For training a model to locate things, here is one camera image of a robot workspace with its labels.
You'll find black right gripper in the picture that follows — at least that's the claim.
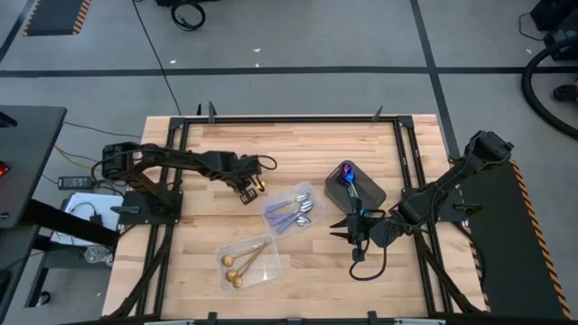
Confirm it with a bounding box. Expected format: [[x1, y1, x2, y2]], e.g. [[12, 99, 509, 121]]
[[329, 198, 398, 263]]

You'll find iridescent purple spoon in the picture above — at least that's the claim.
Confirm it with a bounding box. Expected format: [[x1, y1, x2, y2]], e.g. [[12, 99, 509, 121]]
[[345, 173, 363, 213], [340, 162, 360, 202], [341, 169, 361, 209]]

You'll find silver spoon purple handle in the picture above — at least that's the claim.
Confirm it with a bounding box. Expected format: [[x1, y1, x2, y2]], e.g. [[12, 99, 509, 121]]
[[265, 201, 315, 222], [275, 215, 312, 234], [264, 191, 311, 214]]

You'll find dark grey plastic container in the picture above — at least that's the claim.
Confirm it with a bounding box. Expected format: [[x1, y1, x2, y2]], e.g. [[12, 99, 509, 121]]
[[323, 159, 387, 217]]

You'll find clear plastic container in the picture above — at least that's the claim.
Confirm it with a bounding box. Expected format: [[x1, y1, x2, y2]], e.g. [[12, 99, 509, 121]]
[[259, 181, 325, 239], [214, 233, 284, 293]]

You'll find white flat box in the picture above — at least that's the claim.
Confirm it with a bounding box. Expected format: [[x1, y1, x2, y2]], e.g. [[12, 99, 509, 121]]
[[49, 191, 123, 248]]

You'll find clear plastic bottle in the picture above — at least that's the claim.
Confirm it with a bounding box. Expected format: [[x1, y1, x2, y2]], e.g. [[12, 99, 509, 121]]
[[82, 246, 114, 267]]

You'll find black power brick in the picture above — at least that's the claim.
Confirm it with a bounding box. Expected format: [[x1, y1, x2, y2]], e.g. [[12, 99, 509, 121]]
[[57, 175, 94, 190]]

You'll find large black hazard-edged mat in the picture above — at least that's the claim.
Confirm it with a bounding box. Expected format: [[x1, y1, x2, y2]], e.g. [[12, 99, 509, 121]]
[[453, 157, 574, 322]]

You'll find black side desk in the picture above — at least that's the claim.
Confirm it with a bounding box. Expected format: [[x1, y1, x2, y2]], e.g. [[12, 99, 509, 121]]
[[0, 104, 122, 325]]

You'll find small black hazard-edged mat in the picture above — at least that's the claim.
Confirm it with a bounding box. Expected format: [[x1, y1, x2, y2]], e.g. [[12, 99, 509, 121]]
[[21, 0, 92, 37]]

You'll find black shoe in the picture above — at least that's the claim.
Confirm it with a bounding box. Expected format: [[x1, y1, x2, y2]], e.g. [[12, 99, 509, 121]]
[[553, 79, 578, 103]]

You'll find black equipment case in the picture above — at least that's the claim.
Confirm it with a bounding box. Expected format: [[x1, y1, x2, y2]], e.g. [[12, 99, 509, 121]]
[[517, 0, 578, 62]]

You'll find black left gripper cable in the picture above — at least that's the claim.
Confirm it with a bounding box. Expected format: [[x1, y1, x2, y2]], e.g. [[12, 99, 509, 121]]
[[256, 154, 278, 172]]

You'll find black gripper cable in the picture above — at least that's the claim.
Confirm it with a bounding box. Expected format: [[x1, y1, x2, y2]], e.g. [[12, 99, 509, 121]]
[[256, 154, 278, 172], [349, 216, 390, 282]]

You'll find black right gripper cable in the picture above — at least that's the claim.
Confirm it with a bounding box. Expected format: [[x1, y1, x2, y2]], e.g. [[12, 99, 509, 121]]
[[349, 216, 390, 282]]

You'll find black aluminium table frame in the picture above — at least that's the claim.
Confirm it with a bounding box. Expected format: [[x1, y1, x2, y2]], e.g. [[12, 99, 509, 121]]
[[106, 101, 489, 325]]

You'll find thin black floor cable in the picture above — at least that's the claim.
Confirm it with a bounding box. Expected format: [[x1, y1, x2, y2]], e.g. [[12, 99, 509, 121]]
[[62, 120, 144, 139]]

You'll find long black floor cable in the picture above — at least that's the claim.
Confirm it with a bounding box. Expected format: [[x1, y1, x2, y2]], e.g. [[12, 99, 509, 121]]
[[130, 0, 182, 116]]

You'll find coiled black cable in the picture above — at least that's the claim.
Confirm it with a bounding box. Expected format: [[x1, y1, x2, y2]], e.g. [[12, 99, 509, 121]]
[[170, 0, 207, 32]]

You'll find yellow floor cable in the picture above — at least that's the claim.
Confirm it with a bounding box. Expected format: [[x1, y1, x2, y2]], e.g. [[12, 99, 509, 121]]
[[52, 144, 98, 171]]

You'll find thick black hose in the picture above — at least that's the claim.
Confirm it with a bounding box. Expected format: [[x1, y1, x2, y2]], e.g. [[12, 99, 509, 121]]
[[520, 35, 578, 141]]

